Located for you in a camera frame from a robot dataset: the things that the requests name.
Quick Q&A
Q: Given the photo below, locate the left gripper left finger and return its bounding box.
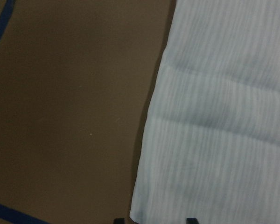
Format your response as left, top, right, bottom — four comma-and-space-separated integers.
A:
113, 218, 125, 224

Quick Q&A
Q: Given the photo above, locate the light blue striped shirt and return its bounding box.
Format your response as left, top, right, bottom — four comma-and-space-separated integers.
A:
130, 0, 280, 224

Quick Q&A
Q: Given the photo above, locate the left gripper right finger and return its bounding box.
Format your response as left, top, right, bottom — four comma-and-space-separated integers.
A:
186, 218, 198, 224

